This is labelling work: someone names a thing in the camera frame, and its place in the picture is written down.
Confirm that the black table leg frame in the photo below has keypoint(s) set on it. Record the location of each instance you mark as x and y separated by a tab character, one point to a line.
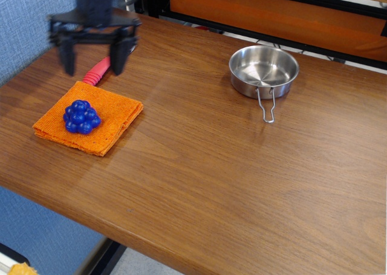
103	258

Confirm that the fork with red handle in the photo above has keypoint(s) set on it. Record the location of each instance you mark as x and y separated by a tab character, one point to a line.
95	74

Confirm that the blue toy grape bunch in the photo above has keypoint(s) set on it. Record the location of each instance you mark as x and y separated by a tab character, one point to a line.
81	118

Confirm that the orange object at corner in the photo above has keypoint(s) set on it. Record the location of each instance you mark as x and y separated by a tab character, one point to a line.
22	269

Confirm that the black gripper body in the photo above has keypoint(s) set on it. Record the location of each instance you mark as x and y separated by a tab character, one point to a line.
93	22

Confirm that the orange panel with black frame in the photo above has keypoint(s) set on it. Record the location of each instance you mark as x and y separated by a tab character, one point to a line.
352	30

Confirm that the steel bowl with wire handle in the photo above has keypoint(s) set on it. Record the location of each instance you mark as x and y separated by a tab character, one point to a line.
263	73

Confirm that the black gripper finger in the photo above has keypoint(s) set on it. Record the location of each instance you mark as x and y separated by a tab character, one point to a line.
119	53
67	54

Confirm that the folded orange cloth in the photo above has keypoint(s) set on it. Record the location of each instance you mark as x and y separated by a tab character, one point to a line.
116	112

